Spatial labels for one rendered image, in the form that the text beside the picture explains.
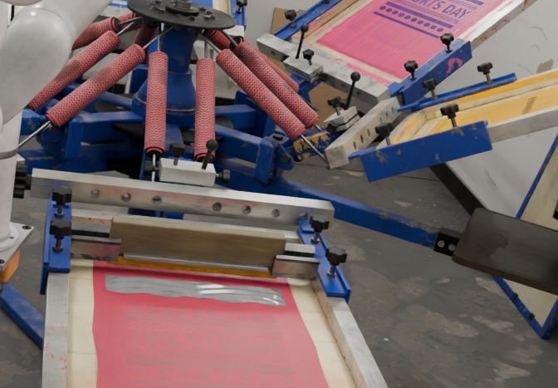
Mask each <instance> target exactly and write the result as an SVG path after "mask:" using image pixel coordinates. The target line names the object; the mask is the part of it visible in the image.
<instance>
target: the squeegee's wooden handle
mask: <svg viewBox="0 0 558 388"><path fill-rule="evenodd" d="M109 238H113V239H121V244H120V251H119V256H121V257H123V254H124V253H141V254H150V255H159V256H168V257H177V258H194V259H203V260H212V261H221V262H230V263H247V264H256V265H265V266H267V267H268V269H267V270H272V264H273V260H274V257H275V256H276V255H283V254H284V251H285V246H286V237H285V234H284V233H269V232H261V231H253V230H245V229H236V228H221V227H213V226H204V225H196V224H188V223H172V222H164V221H155V220H148V219H132V218H123V217H116V216H113V218H112V221H111V227H110V237H109Z"/></svg>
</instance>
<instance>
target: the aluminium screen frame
mask: <svg viewBox="0 0 558 388"><path fill-rule="evenodd" d="M113 216H116V217H123V218H132V219H148V220H155V221H164V222H172V223H188V224H196V225H204V226H213V227H221V228H236V229H245V230H253V231H261V232H269V233H284V234H285V237H286V242H287V243H295V244H303V243H302V241H301V239H300V236H299V234H298V233H297V232H293V231H285V230H276V229H269V228H253V227H245V226H237V225H228V224H220V223H205V222H196V221H188V220H180V219H165V218H156V217H148V216H140V215H132V214H117V213H108V212H100V211H91V210H84V209H71V221H72V222H80V223H96V224H104V225H111V221H112V218H113ZM309 281H310V283H311V285H312V288H313V290H314V292H315V295H316V297H317V299H318V302H319V303H320V305H321V309H322V311H323V312H324V315H325V318H326V320H327V322H328V324H329V326H330V329H331V331H332V334H333V336H334V338H335V341H336V343H337V345H338V347H339V349H340V352H341V355H342V356H343V358H344V361H345V364H346V365H347V368H348V370H349V372H350V375H351V377H352V379H353V382H354V383H355V387H356V388H388V386H387V385H386V383H385V381H384V378H383V376H382V375H381V373H380V371H379V368H378V367H377V365H376V363H375V361H374V358H373V356H372V354H371V352H370V349H369V348H368V346H367V344H366V342H365V339H364V338H363V336H362V334H361V332H360V329H359V328H358V326H357V323H356V321H355V319H354V317H353V315H352V313H351V311H350V309H349V307H348V305H347V303H346V301H345V299H344V297H335V296H326V293H325V291H324V289H323V287H322V285H321V282H320V280H319V278H318V277H317V275H316V280H309ZM68 290H69V273H62V272H52V271H48V273H47V280H46V304H45V316H44V329H43V343H42V367H41V380H40V388H66V361H67V326H68Z"/></svg>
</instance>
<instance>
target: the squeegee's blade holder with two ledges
mask: <svg viewBox="0 0 558 388"><path fill-rule="evenodd" d="M123 259H125V260H134V261H143V262H152V263H170V264H178V265H188V266H197V267H206V268H224V269H232V270H242V271H251V272H260V273H267V269H268V267H267V266H265V265H256V264H247V263H230V262H221V261H212V260H203V259H194V258H177V257H168V256H159V255H150V254H141V253H124V254H123Z"/></svg>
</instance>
